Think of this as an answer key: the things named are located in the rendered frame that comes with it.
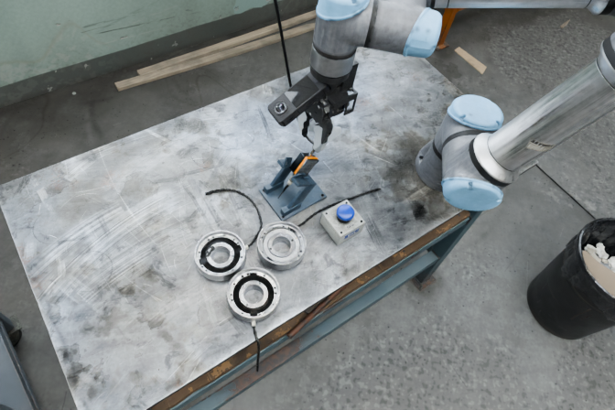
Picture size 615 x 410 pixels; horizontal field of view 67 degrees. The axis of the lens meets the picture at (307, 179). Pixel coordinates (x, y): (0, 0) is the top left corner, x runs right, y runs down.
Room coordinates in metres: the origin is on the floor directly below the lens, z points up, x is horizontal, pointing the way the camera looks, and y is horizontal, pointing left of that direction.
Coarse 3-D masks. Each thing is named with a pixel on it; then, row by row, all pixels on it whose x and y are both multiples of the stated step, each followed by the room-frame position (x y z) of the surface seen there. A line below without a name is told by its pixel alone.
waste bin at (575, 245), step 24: (576, 240) 0.89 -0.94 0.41; (600, 240) 0.97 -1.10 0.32; (552, 264) 0.89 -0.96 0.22; (576, 264) 0.81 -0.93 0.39; (528, 288) 0.88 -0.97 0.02; (552, 288) 0.80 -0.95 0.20; (576, 288) 0.75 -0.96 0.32; (600, 288) 0.72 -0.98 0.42; (552, 312) 0.74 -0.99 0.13; (576, 312) 0.71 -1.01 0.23; (600, 312) 0.69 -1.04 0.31; (576, 336) 0.70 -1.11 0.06
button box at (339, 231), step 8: (344, 200) 0.59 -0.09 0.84; (336, 208) 0.57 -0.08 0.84; (328, 216) 0.54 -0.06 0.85; (336, 216) 0.54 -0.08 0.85; (360, 216) 0.56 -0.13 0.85; (328, 224) 0.53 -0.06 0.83; (336, 224) 0.52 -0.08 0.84; (344, 224) 0.53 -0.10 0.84; (352, 224) 0.53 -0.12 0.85; (360, 224) 0.53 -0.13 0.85; (328, 232) 0.52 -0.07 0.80; (336, 232) 0.51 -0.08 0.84; (344, 232) 0.51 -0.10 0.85; (352, 232) 0.52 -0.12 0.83; (336, 240) 0.50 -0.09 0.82; (344, 240) 0.51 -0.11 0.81
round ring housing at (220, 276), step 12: (204, 240) 0.44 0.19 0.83; (240, 240) 0.45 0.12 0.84; (216, 252) 0.43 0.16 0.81; (228, 252) 0.43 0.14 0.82; (240, 252) 0.42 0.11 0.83; (216, 264) 0.39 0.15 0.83; (228, 264) 0.39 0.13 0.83; (240, 264) 0.39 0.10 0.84; (216, 276) 0.36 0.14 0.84; (228, 276) 0.37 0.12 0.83
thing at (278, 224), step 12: (264, 228) 0.49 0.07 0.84; (276, 228) 0.50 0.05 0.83; (288, 228) 0.51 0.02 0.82; (276, 240) 0.48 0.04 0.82; (288, 240) 0.47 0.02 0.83; (300, 240) 0.48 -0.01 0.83; (276, 252) 0.44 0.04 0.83; (288, 252) 0.45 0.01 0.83; (300, 252) 0.45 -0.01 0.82; (276, 264) 0.41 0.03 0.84; (288, 264) 0.41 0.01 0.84
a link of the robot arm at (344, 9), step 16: (320, 0) 0.63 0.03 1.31; (336, 0) 0.61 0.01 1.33; (352, 0) 0.62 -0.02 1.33; (368, 0) 0.64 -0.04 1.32; (320, 16) 0.62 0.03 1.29; (336, 16) 0.61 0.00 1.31; (352, 16) 0.61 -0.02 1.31; (368, 16) 0.62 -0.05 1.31; (320, 32) 0.61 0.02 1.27; (336, 32) 0.61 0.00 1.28; (352, 32) 0.60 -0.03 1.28; (320, 48) 0.61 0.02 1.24; (336, 48) 0.61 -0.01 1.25; (352, 48) 0.62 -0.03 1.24
